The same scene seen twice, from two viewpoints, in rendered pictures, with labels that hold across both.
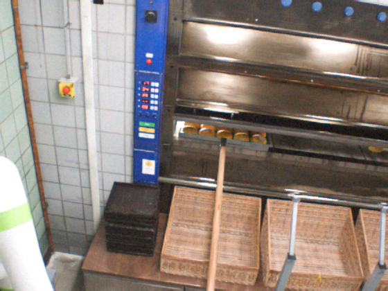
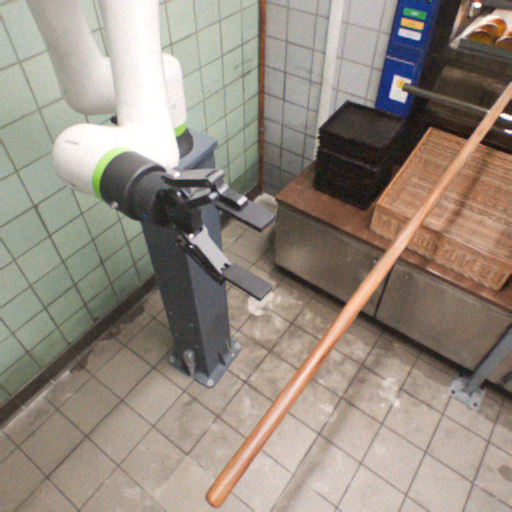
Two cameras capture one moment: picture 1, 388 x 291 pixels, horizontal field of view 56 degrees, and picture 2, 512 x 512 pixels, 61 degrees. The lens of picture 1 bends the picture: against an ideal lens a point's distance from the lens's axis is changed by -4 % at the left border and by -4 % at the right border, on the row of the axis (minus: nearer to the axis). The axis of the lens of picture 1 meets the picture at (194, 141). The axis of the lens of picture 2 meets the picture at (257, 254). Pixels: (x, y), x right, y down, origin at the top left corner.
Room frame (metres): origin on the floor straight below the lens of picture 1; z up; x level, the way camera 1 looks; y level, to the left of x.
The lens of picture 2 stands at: (0.06, -0.23, 1.91)
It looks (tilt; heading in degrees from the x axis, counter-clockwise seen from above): 48 degrees down; 34
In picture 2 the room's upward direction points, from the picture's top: straight up
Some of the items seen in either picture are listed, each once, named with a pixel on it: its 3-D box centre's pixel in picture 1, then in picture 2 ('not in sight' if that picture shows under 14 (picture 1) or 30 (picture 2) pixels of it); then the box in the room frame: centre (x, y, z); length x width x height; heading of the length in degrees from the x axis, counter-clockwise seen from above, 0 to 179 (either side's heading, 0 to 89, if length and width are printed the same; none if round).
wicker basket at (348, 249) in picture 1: (310, 244); not in sight; (1.62, -0.77, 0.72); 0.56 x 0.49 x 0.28; 89
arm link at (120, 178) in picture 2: not in sight; (140, 186); (0.38, 0.20, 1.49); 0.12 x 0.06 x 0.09; 177
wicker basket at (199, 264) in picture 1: (212, 233); (461, 203); (1.64, -0.17, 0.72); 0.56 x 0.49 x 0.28; 87
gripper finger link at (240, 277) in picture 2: not in sight; (247, 281); (0.36, 0.00, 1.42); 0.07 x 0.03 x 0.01; 87
